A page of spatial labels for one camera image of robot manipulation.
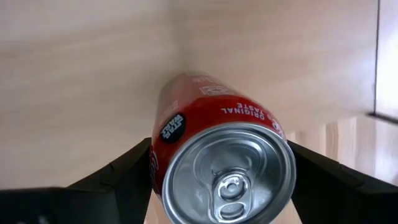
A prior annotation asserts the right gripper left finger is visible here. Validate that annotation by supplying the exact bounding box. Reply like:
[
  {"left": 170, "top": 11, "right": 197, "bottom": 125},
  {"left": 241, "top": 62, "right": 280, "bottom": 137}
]
[{"left": 67, "top": 138, "right": 153, "bottom": 224}]

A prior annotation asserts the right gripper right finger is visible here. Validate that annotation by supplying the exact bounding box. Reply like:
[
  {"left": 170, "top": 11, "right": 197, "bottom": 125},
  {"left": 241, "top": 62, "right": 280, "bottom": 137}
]
[{"left": 287, "top": 140, "right": 398, "bottom": 224}]

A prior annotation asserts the red Coca-Cola can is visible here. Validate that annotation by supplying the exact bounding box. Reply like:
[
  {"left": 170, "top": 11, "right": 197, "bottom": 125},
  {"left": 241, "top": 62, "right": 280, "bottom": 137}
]
[{"left": 150, "top": 72, "right": 297, "bottom": 224}]

